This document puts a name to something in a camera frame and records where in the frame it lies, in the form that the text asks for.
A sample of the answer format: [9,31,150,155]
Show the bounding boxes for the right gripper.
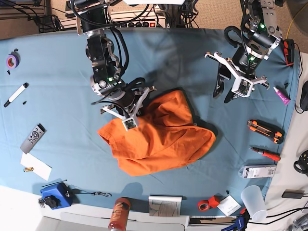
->
[100,83,156,120]

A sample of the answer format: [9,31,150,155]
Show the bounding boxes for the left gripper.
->
[205,47,270,103]

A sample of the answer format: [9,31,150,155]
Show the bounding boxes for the orange t-shirt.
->
[98,90,216,177]

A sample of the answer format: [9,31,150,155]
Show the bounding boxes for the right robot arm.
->
[70,0,155,121]

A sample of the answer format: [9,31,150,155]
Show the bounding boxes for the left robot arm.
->
[205,0,282,103]

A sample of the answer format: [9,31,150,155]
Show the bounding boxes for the purple glue tube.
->
[273,87,290,105]

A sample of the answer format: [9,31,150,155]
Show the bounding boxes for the blue table cloth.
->
[0,28,300,216]

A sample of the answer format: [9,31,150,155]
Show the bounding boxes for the orange black utility knife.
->
[247,120,284,144]

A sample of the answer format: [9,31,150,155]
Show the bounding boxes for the orange black table clamp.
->
[283,39,295,66]

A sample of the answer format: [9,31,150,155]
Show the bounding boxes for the black zip tie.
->
[41,180,67,188]

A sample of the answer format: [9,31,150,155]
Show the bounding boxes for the grey remote control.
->
[20,123,46,154]

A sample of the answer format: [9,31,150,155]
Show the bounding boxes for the red screwdriver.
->
[250,147,281,161]

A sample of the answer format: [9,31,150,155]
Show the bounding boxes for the black white marker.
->
[4,82,29,107]

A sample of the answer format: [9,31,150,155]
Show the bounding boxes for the black power strip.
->
[119,20,166,28]

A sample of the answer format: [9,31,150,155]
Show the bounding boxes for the white paper card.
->
[20,153,52,180]

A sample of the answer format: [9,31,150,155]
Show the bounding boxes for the packaged bit set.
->
[238,164,276,179]

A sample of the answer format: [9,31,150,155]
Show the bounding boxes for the blue box with knob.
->
[40,182,73,210]

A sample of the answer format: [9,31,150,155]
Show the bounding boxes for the gold AA battery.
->
[24,167,34,172]

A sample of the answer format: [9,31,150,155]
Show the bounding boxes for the grey notebook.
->
[148,195,182,217]

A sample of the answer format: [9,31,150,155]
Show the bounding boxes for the purple tape roll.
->
[6,52,20,70]

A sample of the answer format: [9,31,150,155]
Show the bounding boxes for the orange drink bottle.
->
[108,197,131,231]

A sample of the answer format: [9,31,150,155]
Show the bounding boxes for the translucent plastic cup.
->
[241,185,268,222]

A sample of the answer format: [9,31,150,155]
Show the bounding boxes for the red plastic block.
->
[208,196,220,208]

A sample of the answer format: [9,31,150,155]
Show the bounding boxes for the white paper leaflet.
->
[217,195,241,217]

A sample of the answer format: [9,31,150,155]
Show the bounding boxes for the red tape roll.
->
[197,200,211,212]

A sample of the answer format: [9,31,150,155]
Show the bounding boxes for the blue bar clamp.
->
[221,207,250,231]

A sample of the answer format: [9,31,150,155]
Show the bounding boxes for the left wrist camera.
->
[231,77,253,98]

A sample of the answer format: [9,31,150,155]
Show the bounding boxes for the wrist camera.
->
[122,117,139,131]
[231,77,253,98]

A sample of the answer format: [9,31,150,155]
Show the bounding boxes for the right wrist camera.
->
[122,117,139,131]

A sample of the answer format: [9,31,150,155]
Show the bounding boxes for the lanyard with carabiner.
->
[71,189,113,198]

